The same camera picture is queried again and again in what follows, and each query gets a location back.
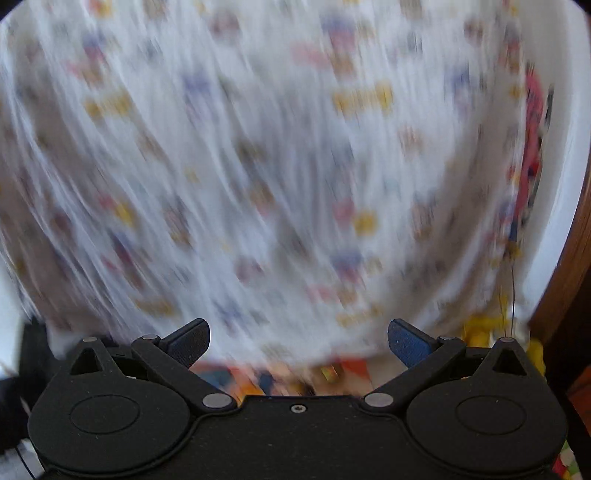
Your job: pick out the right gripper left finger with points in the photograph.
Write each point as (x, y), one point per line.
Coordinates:
(167, 361)

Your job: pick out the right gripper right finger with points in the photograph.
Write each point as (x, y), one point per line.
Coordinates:
(426, 360)

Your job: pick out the yellow plastic bowl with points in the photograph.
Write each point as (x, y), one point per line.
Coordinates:
(482, 331)

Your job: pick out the colourful cartoon table mat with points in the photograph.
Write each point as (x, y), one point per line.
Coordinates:
(355, 377)

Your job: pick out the white cartoon print cloth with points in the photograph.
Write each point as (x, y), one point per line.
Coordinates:
(297, 173)

